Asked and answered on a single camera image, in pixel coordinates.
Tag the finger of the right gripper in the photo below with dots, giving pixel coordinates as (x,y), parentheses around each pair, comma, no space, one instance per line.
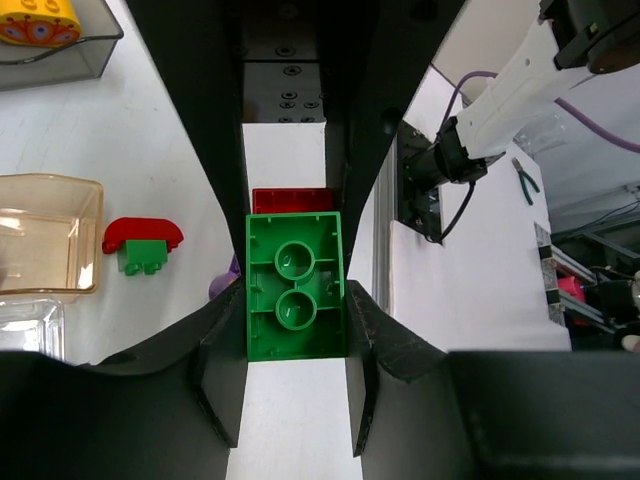
(376,54)
(189,46)

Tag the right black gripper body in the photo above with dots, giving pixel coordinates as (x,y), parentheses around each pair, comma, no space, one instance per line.
(287,56)

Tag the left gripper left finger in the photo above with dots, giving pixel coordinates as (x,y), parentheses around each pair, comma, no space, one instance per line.
(169,407)

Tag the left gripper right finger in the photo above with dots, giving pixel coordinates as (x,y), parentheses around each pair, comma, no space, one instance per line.
(419,413)

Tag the red long lego brick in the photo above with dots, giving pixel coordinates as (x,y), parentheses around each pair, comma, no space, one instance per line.
(292,200)

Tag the yellow flower lego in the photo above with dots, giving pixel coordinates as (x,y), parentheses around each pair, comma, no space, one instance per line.
(40,23)

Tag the small green lego brick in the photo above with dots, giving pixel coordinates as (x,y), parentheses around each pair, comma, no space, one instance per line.
(142,256)

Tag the smoky grey container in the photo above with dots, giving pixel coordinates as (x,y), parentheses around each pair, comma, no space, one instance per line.
(85,59)

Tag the red curved lego brick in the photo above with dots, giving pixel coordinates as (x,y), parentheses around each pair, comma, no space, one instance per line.
(140,228)

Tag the green curved lego brick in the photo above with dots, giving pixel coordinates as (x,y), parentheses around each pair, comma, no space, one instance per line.
(295,287)

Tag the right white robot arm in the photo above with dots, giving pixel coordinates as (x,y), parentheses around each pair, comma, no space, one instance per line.
(567,41)

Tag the green purple butterfly lego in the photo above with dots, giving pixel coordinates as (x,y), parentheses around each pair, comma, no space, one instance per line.
(221,282)

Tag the clear plastic container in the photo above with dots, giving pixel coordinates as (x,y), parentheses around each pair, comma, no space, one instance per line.
(33,325)

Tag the orange transparent container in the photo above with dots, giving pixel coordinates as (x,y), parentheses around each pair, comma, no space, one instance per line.
(51,234)

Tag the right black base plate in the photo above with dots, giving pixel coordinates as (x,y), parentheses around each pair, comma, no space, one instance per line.
(420,195)

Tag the green handled pliers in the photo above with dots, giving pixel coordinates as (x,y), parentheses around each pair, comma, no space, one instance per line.
(527,182)

